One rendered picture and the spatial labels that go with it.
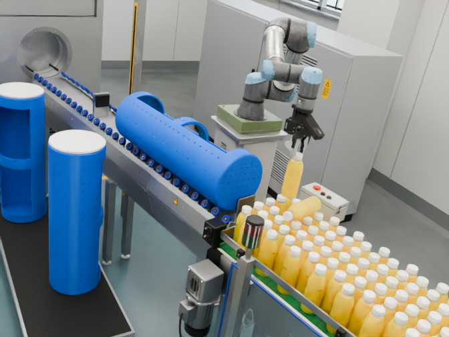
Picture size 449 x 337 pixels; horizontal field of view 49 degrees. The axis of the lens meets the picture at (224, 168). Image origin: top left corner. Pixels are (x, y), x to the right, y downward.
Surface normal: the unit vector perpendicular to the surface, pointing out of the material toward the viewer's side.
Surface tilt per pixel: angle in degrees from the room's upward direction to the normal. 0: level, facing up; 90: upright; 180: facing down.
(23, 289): 0
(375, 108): 90
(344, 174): 90
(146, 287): 0
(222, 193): 90
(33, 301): 0
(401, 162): 90
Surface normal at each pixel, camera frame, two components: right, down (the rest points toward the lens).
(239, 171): 0.64, 0.42
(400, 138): -0.86, 0.11
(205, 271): 0.14, -0.89
